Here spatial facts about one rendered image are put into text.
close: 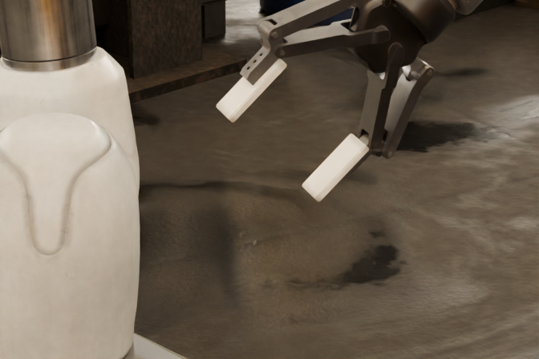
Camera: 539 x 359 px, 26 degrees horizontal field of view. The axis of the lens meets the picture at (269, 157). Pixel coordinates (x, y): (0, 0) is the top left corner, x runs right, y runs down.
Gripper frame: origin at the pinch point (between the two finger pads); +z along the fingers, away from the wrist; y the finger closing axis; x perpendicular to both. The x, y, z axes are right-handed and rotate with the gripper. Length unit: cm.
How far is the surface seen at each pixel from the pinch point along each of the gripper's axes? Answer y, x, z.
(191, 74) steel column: 111, 196, 4
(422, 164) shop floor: 124, 115, -19
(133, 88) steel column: 98, 191, 17
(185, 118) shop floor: 103, 170, 12
